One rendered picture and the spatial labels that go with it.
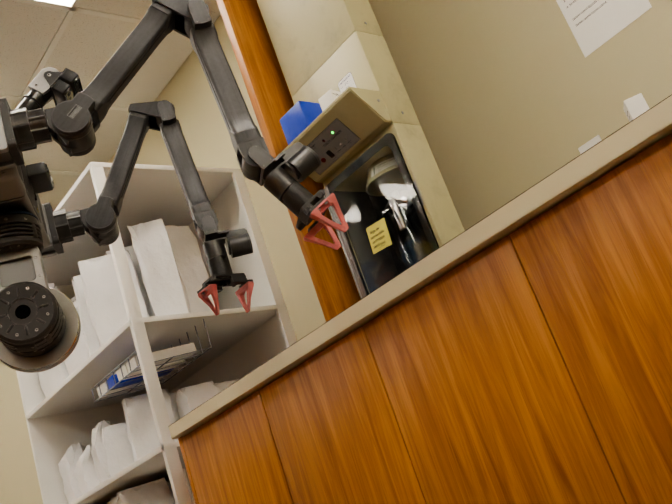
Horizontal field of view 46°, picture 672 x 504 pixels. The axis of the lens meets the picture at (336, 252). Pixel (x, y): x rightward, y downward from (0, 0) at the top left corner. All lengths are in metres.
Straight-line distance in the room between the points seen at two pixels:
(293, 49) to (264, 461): 1.20
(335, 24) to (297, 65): 0.19
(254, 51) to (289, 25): 0.15
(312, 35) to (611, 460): 1.48
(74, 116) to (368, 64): 0.85
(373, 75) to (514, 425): 1.05
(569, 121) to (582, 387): 1.01
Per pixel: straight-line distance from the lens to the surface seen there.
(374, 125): 2.10
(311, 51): 2.38
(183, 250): 3.29
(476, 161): 2.46
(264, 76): 2.50
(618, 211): 1.41
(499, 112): 2.42
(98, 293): 3.10
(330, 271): 2.22
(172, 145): 2.28
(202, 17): 1.84
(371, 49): 2.24
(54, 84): 2.08
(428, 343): 1.67
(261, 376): 2.07
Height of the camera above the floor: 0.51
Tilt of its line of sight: 18 degrees up
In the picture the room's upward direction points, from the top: 20 degrees counter-clockwise
